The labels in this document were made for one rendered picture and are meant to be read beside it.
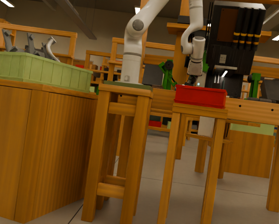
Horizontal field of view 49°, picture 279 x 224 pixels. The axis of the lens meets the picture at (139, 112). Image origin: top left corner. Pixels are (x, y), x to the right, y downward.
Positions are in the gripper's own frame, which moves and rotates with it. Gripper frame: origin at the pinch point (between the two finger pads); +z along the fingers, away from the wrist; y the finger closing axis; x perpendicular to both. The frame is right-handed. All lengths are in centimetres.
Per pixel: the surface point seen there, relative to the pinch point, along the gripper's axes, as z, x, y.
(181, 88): -7.1, -26.1, -6.6
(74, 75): -5, -24, -81
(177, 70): 24, 59, -17
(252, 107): 12.6, -6.4, 43.5
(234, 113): 17.5, -9.9, 31.8
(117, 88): -12, -45, -44
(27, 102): -11, -71, -89
